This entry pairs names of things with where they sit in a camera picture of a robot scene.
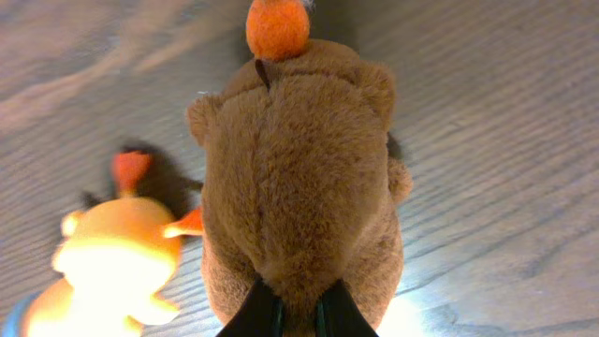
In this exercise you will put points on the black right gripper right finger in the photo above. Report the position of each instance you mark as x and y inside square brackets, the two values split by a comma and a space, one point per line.
[337, 315]

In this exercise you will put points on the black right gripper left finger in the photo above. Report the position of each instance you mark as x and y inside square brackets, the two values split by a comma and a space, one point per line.
[261, 315]

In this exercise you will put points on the brown plush bear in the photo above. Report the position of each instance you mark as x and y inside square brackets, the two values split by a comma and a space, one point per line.
[300, 189]

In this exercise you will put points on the orange duck toy blue cap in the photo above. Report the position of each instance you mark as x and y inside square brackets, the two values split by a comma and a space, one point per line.
[114, 260]

